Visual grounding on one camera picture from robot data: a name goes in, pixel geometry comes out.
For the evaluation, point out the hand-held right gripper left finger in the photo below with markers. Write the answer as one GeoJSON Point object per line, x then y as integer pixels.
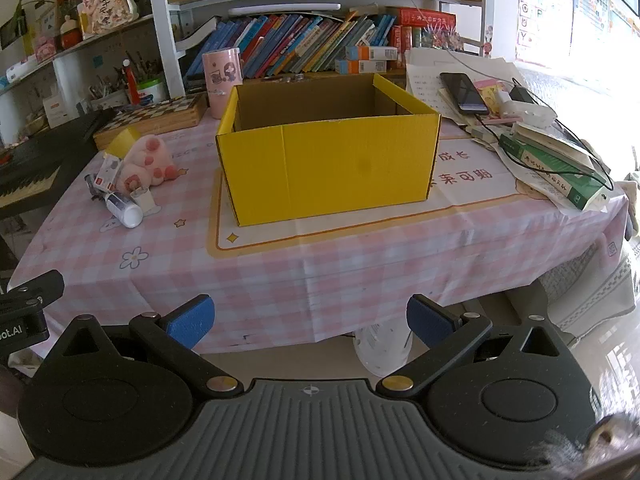
{"type": "Point", "coordinates": [192, 317]}

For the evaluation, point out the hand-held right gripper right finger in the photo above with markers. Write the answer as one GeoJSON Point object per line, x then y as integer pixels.
{"type": "Point", "coordinates": [427, 317]}

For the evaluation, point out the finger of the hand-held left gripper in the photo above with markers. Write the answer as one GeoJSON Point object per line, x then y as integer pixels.
{"type": "Point", "coordinates": [35, 287]}

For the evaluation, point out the white plastic bottle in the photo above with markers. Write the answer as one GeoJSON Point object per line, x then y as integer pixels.
{"type": "Point", "coordinates": [125, 210]}

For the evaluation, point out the white staples box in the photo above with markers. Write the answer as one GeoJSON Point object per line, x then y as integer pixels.
{"type": "Point", "coordinates": [110, 172]}

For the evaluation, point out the pink plush toy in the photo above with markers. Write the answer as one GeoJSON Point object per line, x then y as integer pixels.
{"type": "Point", "coordinates": [150, 160]}

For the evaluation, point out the yellow cardboard box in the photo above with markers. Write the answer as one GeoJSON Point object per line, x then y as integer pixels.
{"type": "Point", "coordinates": [325, 170]}

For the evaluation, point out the pink checked desktop tablecloth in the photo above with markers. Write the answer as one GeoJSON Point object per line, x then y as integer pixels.
{"type": "Point", "coordinates": [300, 270]}

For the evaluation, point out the small white block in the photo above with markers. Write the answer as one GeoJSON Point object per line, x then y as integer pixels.
{"type": "Point", "coordinates": [149, 202]}

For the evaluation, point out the black piano keyboard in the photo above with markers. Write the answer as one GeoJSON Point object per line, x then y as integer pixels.
{"type": "Point", "coordinates": [30, 160]}

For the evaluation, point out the patterned grey blanket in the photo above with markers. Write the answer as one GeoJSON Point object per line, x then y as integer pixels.
{"type": "Point", "coordinates": [600, 285]}

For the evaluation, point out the green book stack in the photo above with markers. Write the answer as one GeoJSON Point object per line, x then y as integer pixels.
{"type": "Point", "coordinates": [555, 175]}

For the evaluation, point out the checkered wooden box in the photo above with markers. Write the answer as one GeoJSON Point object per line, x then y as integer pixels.
{"type": "Point", "coordinates": [150, 115]}

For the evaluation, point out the grey furry cloth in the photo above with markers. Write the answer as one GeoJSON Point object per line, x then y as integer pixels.
{"type": "Point", "coordinates": [590, 447]}

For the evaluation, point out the green-lid white jar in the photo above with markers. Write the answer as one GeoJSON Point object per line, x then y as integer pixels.
{"type": "Point", "coordinates": [151, 92]}

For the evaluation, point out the black smartphone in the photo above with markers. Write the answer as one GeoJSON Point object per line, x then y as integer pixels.
{"type": "Point", "coordinates": [464, 92]}

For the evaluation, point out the stack of white papers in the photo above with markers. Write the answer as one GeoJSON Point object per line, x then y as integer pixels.
{"type": "Point", "coordinates": [425, 85]}

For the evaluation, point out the pink cup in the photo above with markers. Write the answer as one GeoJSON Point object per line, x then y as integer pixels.
{"type": "Point", "coordinates": [222, 85]}

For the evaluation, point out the black power bank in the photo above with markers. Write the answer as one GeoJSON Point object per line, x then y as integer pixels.
{"type": "Point", "coordinates": [523, 95]}

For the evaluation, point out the red and white jar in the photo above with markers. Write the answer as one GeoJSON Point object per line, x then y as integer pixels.
{"type": "Point", "coordinates": [71, 35]}

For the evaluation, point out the orange and white small box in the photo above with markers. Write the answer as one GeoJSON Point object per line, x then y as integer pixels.
{"type": "Point", "coordinates": [372, 53]}
{"type": "Point", "coordinates": [360, 66]}

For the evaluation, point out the floral paper craft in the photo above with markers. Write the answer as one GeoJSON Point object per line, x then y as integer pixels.
{"type": "Point", "coordinates": [107, 7]}

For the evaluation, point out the row of slanted books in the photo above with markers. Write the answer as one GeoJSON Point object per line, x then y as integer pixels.
{"type": "Point", "coordinates": [290, 40]}

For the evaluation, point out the red box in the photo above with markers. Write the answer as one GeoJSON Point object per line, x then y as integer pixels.
{"type": "Point", "coordinates": [425, 22]}

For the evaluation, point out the white shelf unit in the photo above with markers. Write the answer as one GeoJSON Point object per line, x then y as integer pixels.
{"type": "Point", "coordinates": [160, 20]}

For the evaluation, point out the white tube lamp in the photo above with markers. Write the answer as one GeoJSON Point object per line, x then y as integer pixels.
{"type": "Point", "coordinates": [285, 9]}

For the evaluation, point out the alphabet wall poster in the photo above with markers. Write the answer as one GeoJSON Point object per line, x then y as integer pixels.
{"type": "Point", "coordinates": [542, 5]}

